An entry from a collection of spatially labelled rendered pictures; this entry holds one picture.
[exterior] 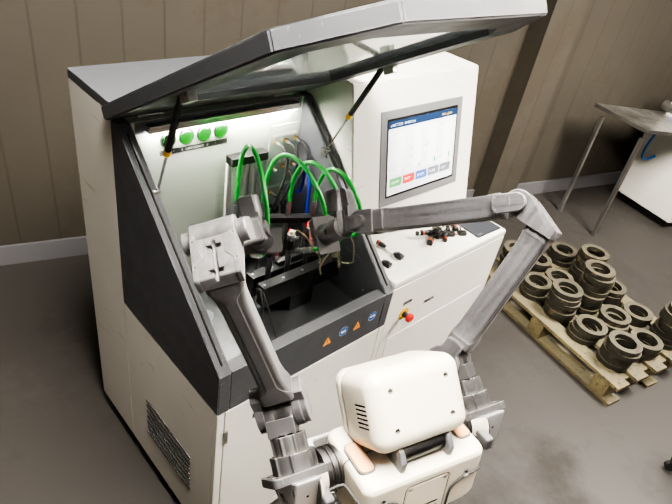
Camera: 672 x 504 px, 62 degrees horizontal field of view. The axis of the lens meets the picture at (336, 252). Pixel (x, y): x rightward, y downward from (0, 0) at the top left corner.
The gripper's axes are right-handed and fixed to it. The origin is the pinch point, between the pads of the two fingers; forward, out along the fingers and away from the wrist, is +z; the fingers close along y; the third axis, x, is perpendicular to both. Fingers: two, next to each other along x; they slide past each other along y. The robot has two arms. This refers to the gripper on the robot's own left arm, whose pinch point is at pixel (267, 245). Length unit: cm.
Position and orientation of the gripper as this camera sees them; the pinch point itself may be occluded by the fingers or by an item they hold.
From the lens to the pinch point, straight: 156.6
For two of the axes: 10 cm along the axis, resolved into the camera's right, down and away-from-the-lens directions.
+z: 0.4, 1.2, 9.9
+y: -10.0, 0.6, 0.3
